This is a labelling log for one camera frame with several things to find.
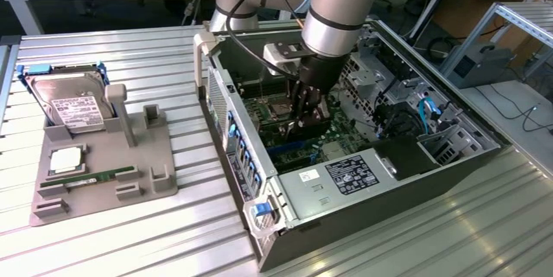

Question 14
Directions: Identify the silver CPU chip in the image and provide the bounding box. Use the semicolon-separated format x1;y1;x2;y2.
48;147;85;173

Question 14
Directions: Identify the aluminium frame table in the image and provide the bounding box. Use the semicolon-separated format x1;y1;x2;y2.
439;0;553;96

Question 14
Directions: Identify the blue disk caddy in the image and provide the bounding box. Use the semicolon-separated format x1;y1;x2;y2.
16;60;109;96

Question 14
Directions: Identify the grey printed corner bracket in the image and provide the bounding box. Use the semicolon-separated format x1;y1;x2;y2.
193;32;224;96
244;194;288;238

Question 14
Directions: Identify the silver hard disk drive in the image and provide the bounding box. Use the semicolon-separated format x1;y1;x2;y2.
23;69;107;134

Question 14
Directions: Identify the black plastic shroud box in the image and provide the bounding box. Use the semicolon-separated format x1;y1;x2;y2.
360;134;443;181

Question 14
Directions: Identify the black wire bundle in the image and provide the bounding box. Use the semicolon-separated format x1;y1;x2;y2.
372;102;427;139

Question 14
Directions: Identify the blue disk wire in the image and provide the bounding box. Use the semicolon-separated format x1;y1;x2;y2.
417;94;442;135

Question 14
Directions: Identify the silver perforated drive cage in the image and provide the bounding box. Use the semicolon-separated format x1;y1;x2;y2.
340;29;437;122

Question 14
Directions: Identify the grey printed parts rack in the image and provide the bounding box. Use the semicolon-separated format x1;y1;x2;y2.
28;84;180;228

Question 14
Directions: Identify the black stand pole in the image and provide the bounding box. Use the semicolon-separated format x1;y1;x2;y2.
407;0;469;41

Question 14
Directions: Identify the black camera cable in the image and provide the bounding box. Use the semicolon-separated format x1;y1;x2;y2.
226;0;302;80

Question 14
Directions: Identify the black expansion slot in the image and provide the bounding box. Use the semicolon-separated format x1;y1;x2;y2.
275;155;319;170

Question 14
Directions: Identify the thin black table cable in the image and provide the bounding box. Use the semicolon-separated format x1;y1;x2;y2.
473;84;553;133

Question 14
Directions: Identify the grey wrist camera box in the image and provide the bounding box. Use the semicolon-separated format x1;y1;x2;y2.
262;42;306;76

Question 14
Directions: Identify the grey power supply unit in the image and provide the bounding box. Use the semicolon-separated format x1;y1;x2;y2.
278;146;401;221

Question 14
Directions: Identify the green motherboard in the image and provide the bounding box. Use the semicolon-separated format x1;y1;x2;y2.
239;76;376;174

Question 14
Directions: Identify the loose green RAM stick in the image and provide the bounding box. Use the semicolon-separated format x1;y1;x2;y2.
45;166;135;184

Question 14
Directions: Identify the blue expansion slot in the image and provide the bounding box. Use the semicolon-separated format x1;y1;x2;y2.
266;140;306;155

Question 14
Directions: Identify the open black PC case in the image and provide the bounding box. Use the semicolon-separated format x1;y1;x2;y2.
193;14;515;273

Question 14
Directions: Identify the low profile graphics card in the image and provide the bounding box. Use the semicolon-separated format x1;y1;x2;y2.
254;111;336;144

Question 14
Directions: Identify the silver disk bay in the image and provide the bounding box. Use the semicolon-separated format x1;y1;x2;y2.
417;124;491;166

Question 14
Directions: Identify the CPU socket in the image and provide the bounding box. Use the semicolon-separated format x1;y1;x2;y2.
266;95;295;119

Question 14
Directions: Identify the brown wooden cabinet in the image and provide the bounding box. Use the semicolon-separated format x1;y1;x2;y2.
431;0;534;61

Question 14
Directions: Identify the grey box device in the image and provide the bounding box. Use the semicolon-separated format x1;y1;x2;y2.
446;43;517;89

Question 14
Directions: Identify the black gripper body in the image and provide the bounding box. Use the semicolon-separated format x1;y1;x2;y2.
295;53;350;93

